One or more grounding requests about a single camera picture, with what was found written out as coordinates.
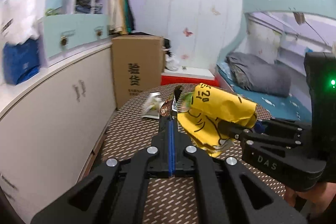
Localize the person's right hand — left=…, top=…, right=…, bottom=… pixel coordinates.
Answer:
left=284, top=182, right=336, bottom=214

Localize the yellow hanging shirt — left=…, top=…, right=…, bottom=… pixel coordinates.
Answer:
left=118, top=0, right=128, bottom=33

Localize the green hanging jacket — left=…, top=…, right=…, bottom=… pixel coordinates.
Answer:
left=123, top=0, right=133, bottom=33

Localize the teal bunk bed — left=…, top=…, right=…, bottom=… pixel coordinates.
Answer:
left=215, top=0, right=336, bottom=130

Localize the brown snack wrapper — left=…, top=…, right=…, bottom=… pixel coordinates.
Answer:
left=160, top=84, right=184, bottom=117

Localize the white plastic bag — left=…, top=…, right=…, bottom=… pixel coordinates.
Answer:
left=165, top=55, right=180, bottom=72

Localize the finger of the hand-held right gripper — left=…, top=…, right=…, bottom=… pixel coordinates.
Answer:
left=255, top=120, right=313, bottom=134
left=218, top=120, right=305, bottom=148

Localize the wide teal drawer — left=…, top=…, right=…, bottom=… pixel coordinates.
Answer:
left=44, top=15, right=79, bottom=57

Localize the brown polka dot tablecloth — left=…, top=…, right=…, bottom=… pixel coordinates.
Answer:
left=89, top=84, right=289, bottom=224

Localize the beige clip lamp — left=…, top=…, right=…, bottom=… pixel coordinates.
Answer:
left=293, top=12, right=306, bottom=25

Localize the cream hanging jacket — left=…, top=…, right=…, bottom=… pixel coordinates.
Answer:
left=109, top=0, right=124, bottom=34

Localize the teal sign board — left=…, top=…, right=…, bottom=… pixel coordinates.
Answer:
left=46, top=0, right=70, bottom=13

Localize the tall cardboard box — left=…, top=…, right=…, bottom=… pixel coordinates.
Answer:
left=111, top=35, right=164, bottom=109

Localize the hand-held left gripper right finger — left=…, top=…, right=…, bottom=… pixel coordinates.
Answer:
left=172, top=118, right=307, bottom=224

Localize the narrow teal drawer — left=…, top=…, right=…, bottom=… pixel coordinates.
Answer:
left=76, top=14, right=109, bottom=42

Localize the grey duvet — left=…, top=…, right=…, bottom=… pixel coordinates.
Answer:
left=226, top=52, right=292, bottom=97

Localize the blue patterned bag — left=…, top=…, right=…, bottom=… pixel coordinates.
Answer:
left=3, top=39, right=41, bottom=85

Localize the teal candy print sheet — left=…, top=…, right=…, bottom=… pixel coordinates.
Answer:
left=217, top=61, right=313, bottom=122

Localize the red storage box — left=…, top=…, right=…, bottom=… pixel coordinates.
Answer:
left=161, top=74, right=231, bottom=89

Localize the black hanging jacket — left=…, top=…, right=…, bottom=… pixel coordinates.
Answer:
left=129, top=0, right=136, bottom=31

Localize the white shopping bag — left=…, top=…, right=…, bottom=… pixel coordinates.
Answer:
left=0, top=0, right=40, bottom=43

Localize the white step board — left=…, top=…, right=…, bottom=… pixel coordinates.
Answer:
left=164, top=67, right=217, bottom=80

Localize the folded dark clothes stack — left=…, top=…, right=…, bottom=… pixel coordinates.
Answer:
left=75, top=0, right=91, bottom=13

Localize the green snack packet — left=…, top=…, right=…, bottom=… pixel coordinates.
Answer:
left=182, top=92, right=196, bottom=112

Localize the yellow paper bag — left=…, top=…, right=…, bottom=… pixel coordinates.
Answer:
left=177, top=83, right=258, bottom=157

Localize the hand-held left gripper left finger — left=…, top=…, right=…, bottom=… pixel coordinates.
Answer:
left=31, top=115, right=174, bottom=224

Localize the white beige snack packet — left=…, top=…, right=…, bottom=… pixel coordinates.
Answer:
left=141, top=92, right=162, bottom=119

